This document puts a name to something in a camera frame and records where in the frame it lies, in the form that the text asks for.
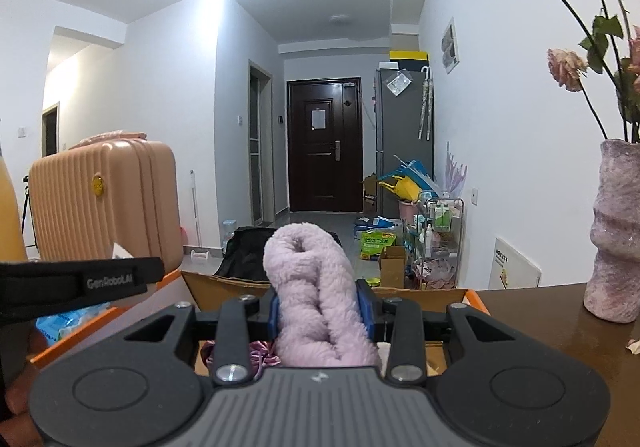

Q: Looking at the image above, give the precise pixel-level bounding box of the orange cardboard box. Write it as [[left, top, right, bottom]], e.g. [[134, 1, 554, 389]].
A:
[[27, 268, 491, 378]]

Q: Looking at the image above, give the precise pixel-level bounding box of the purple wall decoration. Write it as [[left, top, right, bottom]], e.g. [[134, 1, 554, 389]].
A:
[[445, 142, 468, 200]]

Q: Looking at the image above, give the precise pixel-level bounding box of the tall brown cardboard box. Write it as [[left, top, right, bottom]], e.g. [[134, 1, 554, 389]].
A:
[[361, 173, 379, 215]]

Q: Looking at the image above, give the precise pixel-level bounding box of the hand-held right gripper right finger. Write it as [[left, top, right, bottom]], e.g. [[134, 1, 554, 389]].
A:
[[356, 278, 521, 385]]

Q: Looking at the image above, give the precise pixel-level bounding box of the pink textured vase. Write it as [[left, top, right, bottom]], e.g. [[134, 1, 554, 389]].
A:
[[584, 139, 640, 324]]

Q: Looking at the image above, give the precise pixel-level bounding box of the grey fridge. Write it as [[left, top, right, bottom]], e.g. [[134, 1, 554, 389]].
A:
[[375, 66, 435, 220]]

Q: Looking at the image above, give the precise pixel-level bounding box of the white folded umbrella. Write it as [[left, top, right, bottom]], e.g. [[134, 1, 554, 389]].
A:
[[419, 67, 434, 141]]

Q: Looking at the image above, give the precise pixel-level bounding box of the small open cardboard box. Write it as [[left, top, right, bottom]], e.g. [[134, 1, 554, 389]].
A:
[[378, 245, 407, 289]]

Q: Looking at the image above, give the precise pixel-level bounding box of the white wall panel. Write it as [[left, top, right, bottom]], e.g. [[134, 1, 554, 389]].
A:
[[441, 18, 460, 75]]

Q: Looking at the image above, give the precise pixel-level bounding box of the pink ribbed suitcase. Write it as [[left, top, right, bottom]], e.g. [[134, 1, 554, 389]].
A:
[[28, 137, 183, 273]]

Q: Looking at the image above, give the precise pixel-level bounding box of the dark brown entrance door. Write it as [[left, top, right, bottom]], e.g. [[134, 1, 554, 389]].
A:
[[286, 77, 363, 214]]

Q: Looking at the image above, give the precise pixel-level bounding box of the purple satin scrunchie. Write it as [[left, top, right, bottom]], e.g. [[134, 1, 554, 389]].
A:
[[207, 339, 281, 375]]

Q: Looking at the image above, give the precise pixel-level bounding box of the white and yellow plush toy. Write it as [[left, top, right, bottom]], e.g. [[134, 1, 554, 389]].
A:
[[375, 342, 396, 378]]

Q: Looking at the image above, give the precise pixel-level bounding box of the green and yellow bag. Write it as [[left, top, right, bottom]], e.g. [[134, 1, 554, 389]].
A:
[[360, 230, 397, 261]]

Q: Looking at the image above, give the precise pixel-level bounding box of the yellow and black box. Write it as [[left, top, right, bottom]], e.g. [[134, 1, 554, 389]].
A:
[[389, 50, 430, 70]]

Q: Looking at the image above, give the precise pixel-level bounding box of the grey side door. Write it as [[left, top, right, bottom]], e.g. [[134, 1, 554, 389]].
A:
[[248, 59, 275, 228]]

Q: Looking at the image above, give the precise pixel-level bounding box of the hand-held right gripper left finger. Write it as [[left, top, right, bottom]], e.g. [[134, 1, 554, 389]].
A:
[[122, 289, 280, 387]]

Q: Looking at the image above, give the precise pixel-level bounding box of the black fabric bag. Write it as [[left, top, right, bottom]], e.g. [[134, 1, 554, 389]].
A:
[[214, 226, 343, 283]]

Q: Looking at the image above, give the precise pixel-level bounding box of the metal trolley rack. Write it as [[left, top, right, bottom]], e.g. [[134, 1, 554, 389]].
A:
[[404, 197, 465, 290]]

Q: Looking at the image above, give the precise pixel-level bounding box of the blue soft tissue pack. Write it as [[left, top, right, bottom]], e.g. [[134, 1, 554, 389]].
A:
[[35, 303, 118, 347]]

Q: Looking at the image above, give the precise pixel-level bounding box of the person's left hand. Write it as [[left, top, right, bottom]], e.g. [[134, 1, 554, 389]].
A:
[[6, 329, 41, 433]]

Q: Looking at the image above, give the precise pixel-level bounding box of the lilac fluffy towel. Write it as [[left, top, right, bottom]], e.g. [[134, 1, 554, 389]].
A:
[[263, 223, 380, 369]]

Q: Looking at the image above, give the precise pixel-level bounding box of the pink cloth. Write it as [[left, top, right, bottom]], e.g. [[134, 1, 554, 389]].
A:
[[70, 129, 148, 150]]

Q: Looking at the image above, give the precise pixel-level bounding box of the clear plastic bag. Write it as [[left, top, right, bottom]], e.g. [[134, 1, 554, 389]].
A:
[[387, 72, 412, 95]]

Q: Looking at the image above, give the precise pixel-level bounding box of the white leaning board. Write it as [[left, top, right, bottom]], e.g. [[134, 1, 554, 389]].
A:
[[495, 237, 542, 290]]

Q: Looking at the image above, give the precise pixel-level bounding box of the yellow plastic stool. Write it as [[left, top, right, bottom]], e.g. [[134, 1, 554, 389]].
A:
[[377, 179, 418, 202]]

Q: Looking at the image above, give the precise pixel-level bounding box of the black tripod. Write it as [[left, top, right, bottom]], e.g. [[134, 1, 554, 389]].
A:
[[21, 175, 38, 250]]

